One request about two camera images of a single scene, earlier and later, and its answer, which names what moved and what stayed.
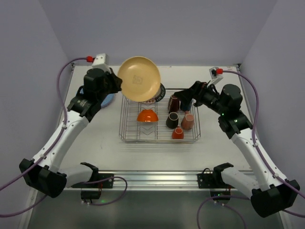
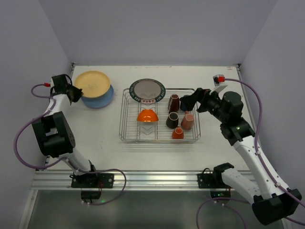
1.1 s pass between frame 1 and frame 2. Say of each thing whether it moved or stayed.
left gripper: moved
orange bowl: stayed
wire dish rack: stayed
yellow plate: moved
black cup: stayed
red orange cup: stayed
